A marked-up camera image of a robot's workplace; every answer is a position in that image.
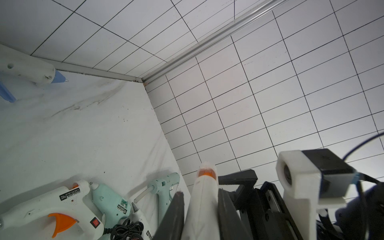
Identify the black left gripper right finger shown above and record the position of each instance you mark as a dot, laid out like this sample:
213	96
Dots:
231	226

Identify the white glue gun blue trigger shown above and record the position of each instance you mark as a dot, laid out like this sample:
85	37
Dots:
22	66

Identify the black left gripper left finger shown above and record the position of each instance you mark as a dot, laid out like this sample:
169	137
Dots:
172	225

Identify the small mint glue gun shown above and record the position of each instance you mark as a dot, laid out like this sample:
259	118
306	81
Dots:
161	187

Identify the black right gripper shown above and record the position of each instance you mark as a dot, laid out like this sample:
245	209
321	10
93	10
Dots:
262	211

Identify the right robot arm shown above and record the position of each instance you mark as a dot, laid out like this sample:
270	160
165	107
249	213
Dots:
359	217

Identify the mint green glue gun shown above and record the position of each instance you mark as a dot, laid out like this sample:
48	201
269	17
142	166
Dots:
113	207

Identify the white glue gun orange trigger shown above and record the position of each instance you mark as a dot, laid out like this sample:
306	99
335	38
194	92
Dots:
65	204

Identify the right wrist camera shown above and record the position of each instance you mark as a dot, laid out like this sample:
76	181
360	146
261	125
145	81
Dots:
314	181

